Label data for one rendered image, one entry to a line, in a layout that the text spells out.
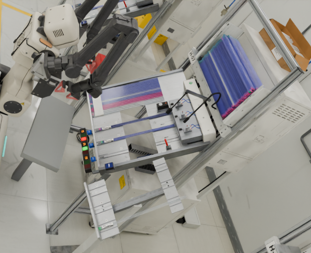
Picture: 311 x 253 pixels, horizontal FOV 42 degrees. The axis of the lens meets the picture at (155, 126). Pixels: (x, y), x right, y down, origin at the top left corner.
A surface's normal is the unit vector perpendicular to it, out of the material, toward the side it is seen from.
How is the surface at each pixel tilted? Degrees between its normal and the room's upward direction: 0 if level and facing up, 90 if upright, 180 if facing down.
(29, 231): 0
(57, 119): 0
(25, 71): 90
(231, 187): 90
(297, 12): 90
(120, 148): 43
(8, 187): 0
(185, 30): 90
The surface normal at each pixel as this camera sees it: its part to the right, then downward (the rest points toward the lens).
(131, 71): 0.21, 0.75
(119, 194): -0.78, -0.25
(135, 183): 0.58, -0.61
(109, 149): -0.11, -0.62
